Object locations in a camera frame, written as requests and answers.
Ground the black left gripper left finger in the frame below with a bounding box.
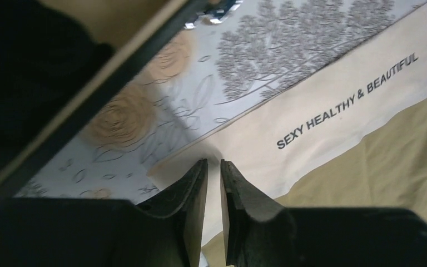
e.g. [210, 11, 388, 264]
[0, 159, 208, 266]

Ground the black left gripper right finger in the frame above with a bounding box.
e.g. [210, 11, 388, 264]
[220, 160, 427, 266]

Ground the olive khaki underwear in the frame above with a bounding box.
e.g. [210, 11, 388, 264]
[147, 1, 427, 266]

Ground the floral table cloth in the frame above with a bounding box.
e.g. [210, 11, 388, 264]
[17, 1, 423, 203]

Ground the wooden organizer box glass lid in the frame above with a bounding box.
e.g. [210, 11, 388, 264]
[0, 1, 207, 201]

